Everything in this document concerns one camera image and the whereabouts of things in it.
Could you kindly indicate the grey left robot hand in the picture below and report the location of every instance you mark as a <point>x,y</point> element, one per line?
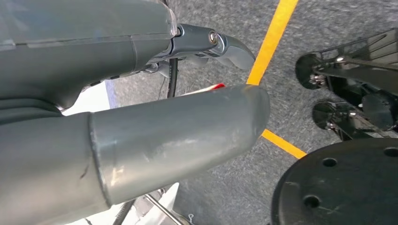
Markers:
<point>77,56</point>

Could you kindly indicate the black round robot foot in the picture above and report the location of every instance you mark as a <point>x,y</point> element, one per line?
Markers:
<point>342,192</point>

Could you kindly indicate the black metal ankle mechanism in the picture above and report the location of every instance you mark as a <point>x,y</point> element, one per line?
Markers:
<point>367,77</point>

